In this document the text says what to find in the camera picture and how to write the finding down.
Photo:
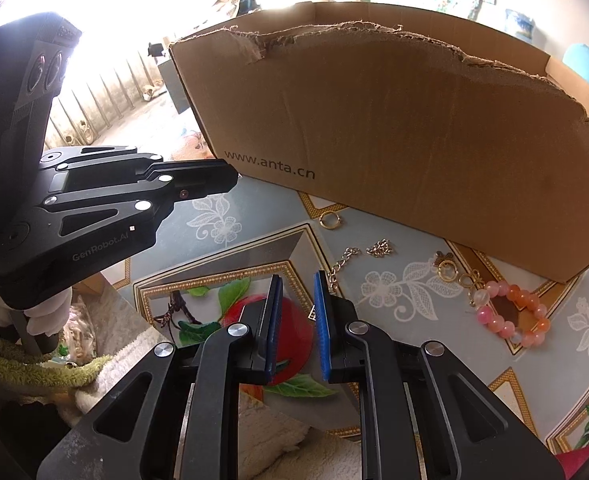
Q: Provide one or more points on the brown cardboard box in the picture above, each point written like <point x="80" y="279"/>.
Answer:
<point x="436" y="122"/>

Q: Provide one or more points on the white gloved left hand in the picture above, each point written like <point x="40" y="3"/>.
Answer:
<point x="47" y="318"/>

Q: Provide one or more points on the fruit patterned tablecloth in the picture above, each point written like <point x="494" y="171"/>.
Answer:
<point x="214" y="254"/>

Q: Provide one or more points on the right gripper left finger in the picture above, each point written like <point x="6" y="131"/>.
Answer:
<point x="234" y="359"/>

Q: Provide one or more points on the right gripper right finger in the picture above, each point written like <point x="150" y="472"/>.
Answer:
<point x="424" y="414"/>

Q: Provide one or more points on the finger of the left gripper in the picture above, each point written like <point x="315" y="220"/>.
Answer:
<point x="193" y="179"/>

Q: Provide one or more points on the gold clasp jewelry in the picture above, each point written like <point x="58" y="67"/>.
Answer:
<point x="449" y="272"/>

